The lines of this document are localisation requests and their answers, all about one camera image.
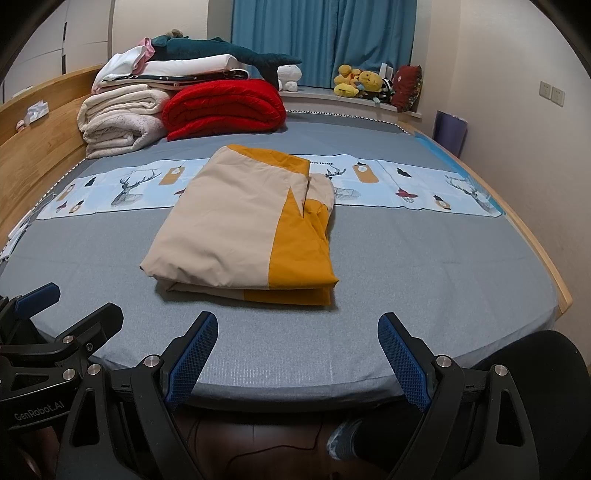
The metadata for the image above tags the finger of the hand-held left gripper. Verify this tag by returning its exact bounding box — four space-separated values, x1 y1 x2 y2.
0 283 62 330
0 302 124 370

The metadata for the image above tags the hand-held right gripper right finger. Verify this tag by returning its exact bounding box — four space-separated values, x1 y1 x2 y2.
377 312 539 480

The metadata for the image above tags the person's foot in patterned sock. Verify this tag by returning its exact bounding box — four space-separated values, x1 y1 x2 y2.
327 418 370 462

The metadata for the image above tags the yellow duck plush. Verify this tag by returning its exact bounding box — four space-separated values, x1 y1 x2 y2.
333 65 363 97

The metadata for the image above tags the light blue printed cloth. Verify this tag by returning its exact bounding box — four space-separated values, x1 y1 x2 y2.
36 154 503 221

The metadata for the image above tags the folded dark-trimmed cream blanket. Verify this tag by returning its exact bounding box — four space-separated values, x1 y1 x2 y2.
99 68 250 90

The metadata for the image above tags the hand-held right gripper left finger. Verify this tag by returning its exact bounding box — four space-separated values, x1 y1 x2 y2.
55 311 219 480

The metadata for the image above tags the yellow bear plush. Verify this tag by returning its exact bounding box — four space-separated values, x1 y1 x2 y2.
355 70 384 95

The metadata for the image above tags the grey bed sheet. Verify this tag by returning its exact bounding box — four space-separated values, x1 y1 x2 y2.
0 111 559 407

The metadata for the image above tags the purple bag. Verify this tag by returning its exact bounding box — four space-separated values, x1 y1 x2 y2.
434 110 468 157

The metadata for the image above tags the dark red cushion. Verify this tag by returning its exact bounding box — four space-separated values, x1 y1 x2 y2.
392 65 423 112

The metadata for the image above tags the folded red quilt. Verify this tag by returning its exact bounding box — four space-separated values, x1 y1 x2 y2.
161 78 288 141

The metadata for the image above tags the blue curtain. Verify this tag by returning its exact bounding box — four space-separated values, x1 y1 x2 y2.
231 0 419 88

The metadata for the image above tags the wooden bed frame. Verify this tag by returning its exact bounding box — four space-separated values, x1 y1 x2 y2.
0 65 573 319

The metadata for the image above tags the dark teal shark plush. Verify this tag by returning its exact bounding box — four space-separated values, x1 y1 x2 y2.
150 34 303 88

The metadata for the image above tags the folded cream fluffy blanket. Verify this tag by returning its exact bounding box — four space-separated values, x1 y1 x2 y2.
76 88 174 160

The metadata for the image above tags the white wardrobe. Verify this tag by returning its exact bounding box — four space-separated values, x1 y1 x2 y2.
0 0 114 104

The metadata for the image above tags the white plush toy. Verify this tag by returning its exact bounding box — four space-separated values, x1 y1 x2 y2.
277 65 303 92

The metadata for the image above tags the beige and mustard hooded jacket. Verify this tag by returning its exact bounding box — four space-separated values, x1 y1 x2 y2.
139 144 339 308

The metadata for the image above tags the thin dark floor cable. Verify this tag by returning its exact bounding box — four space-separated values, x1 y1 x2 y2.
240 411 324 462

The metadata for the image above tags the white and pink cloth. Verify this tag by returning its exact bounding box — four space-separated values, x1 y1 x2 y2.
92 38 155 90

